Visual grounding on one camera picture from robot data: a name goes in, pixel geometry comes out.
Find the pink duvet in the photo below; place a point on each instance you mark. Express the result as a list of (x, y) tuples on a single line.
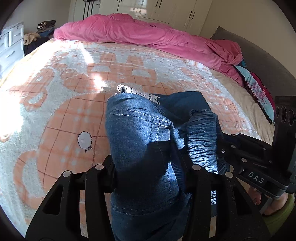
[(138, 32)]

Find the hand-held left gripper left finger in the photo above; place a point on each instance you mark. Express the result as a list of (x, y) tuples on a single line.
[(101, 180)]

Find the beige crumpled cloth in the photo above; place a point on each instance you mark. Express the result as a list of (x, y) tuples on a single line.
[(31, 37)]

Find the teal floral pillow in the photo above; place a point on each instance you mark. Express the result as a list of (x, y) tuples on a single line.
[(245, 74)]

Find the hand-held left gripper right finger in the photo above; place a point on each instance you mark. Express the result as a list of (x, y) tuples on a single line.
[(198, 180)]

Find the dark folded clothes pile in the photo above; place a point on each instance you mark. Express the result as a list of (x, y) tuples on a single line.
[(46, 25)]

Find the magenta pillow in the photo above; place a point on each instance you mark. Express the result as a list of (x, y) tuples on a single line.
[(260, 81)]

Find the white orange fleece blanket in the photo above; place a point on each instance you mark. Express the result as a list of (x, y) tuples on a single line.
[(57, 104)]

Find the grey headboard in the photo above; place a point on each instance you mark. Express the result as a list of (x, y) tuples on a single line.
[(266, 60)]

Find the beige bed sheet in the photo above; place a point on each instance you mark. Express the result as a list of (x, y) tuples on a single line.
[(240, 102)]

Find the person's foot in sandal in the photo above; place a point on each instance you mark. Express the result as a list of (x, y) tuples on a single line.
[(256, 199)]

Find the white wardrobe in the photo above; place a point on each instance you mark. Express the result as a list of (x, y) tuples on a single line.
[(180, 11)]

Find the white drawer unit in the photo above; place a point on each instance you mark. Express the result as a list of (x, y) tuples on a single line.
[(11, 46)]

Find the blue denim pants lace trim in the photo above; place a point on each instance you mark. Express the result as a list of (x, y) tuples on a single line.
[(134, 129)]

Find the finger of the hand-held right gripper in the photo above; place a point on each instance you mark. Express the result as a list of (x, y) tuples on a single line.
[(231, 155), (252, 141)]

